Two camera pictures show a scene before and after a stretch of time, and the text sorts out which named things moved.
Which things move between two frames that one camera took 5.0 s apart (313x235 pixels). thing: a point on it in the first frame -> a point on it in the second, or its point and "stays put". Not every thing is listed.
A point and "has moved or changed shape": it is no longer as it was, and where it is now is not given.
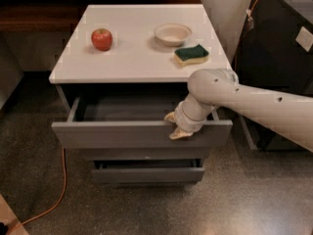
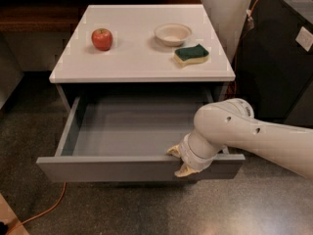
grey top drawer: [132, 121] has moved or changed shape
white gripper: [183, 119] -> [190, 155]
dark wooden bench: [64, 14] stays put
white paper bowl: [172, 34] stays put
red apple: [102, 39] stays put
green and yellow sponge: [186, 56] stays put
